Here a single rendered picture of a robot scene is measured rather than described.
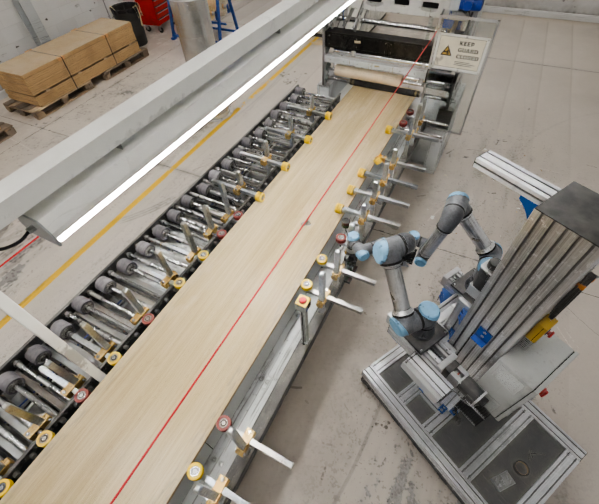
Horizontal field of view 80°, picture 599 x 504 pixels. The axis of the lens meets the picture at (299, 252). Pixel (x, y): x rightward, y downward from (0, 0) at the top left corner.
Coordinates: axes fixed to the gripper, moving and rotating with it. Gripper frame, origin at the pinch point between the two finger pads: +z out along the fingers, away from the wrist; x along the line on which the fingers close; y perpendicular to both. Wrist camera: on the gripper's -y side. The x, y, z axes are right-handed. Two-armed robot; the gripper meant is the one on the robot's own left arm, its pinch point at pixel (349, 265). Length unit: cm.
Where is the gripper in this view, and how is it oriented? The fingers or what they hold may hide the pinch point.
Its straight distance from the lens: 253.3
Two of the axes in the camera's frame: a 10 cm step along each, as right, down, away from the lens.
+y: -1.3, 7.7, -6.3
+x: 9.9, 0.7, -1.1
